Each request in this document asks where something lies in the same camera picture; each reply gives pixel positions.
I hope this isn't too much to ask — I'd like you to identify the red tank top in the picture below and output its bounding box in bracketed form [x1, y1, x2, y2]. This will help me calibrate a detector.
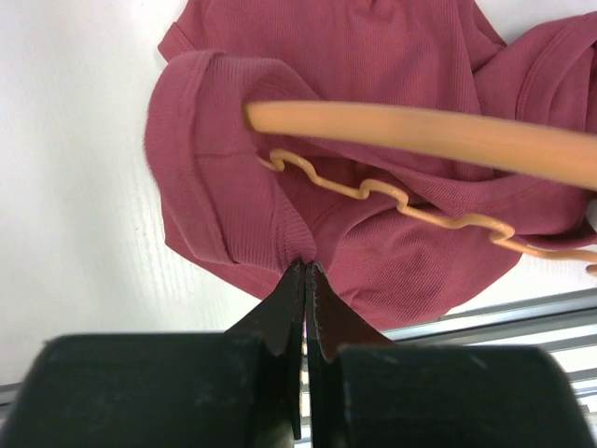
[145, 1, 596, 329]

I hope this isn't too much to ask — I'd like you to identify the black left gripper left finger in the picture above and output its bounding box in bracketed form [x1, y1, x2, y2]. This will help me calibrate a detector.
[13, 261, 306, 447]

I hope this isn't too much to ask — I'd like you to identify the orange hanger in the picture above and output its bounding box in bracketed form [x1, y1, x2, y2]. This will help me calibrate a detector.
[244, 101, 596, 275]

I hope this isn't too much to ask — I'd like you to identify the aluminium table edge rail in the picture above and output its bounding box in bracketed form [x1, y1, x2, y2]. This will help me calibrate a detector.
[0, 287, 597, 448]

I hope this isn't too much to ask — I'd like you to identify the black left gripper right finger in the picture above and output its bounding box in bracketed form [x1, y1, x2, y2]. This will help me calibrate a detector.
[305, 263, 590, 447]

